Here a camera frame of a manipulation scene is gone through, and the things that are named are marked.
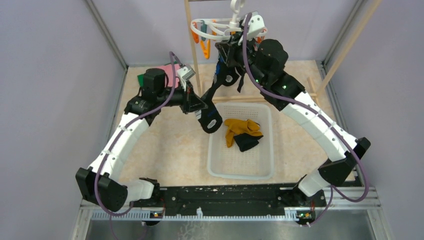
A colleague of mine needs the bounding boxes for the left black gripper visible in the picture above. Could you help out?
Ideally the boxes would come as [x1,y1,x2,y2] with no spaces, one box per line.
[157,79,208,114]

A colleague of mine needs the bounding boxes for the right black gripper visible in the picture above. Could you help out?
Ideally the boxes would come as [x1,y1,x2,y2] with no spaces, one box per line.
[216,31,266,88]

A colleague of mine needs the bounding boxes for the white round clip hanger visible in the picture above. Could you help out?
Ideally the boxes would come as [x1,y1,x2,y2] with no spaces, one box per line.
[190,0,268,42]

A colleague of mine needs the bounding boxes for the yellow sock with brown stripes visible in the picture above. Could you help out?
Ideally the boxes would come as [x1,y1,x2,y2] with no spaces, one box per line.
[224,118,253,148]

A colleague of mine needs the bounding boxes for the black sock plain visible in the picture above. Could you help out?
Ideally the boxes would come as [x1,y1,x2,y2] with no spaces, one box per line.
[234,133,263,152]

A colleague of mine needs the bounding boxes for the black sock with grey patches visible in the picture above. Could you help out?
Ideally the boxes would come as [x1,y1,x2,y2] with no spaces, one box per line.
[195,56,240,134]

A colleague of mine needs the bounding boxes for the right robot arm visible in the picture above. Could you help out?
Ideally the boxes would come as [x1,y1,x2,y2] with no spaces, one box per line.
[215,34,371,206]

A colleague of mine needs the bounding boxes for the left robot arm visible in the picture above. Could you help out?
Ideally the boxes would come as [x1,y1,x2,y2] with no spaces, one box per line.
[75,65,207,217]

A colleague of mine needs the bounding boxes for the pink cloth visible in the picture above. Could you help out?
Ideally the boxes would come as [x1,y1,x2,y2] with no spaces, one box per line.
[155,63,181,87]

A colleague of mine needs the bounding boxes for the green cloth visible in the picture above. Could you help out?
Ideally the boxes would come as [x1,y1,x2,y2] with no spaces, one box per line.
[137,74,144,88]

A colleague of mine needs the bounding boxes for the white plastic basket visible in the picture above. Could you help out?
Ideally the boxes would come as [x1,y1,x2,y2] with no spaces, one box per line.
[207,102,275,180]

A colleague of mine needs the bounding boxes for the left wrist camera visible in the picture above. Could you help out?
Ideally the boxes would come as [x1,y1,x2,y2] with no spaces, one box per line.
[176,65,195,91]

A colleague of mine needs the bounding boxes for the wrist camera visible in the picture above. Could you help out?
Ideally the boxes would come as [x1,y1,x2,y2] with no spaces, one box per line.
[244,11,267,41]
[176,65,195,91]

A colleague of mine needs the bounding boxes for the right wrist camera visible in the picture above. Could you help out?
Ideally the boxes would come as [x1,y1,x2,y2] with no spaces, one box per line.
[244,11,267,41]

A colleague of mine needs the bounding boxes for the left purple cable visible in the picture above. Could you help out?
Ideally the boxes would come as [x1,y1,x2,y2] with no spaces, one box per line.
[94,51,183,240]

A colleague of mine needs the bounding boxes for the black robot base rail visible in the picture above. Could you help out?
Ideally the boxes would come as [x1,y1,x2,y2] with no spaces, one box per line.
[133,181,327,223]

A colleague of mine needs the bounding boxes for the wooden drying rack frame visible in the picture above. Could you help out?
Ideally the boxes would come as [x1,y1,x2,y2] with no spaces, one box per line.
[184,0,380,109]

